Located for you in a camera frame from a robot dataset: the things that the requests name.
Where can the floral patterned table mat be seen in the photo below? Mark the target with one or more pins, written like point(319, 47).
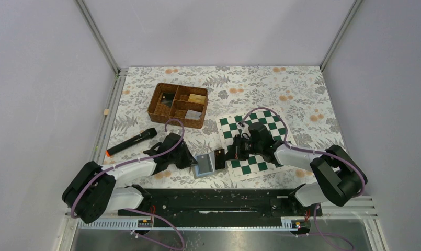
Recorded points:
point(297, 93)

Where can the black cards in basket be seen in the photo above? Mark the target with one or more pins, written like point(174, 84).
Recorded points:
point(167, 99)

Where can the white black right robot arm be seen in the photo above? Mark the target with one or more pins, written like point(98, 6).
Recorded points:
point(338, 179)

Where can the silver cards in basket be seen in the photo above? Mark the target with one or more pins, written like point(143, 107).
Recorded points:
point(193, 115)

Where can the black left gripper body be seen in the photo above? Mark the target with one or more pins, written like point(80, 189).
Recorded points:
point(177, 159)

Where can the brown woven divided basket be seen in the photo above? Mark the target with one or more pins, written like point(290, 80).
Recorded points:
point(161, 113)

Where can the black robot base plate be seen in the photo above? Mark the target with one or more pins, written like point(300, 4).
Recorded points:
point(224, 207)

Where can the gold cards in basket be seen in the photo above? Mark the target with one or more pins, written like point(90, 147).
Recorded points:
point(195, 98)

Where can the green white chessboard mat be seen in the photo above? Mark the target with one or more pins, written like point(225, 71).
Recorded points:
point(255, 165)

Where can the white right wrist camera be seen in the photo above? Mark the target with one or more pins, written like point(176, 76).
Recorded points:
point(244, 126)

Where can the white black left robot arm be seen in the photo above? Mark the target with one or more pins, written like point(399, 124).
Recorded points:
point(103, 189)

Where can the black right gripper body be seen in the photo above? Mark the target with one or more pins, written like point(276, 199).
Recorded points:
point(250, 147)

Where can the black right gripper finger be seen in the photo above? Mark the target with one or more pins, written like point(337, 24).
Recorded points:
point(237, 144)
point(232, 155)

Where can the silver metal card holder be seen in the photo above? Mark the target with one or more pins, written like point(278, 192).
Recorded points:
point(204, 166)

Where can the black microphone orange tip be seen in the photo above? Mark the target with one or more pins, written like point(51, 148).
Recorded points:
point(145, 135)

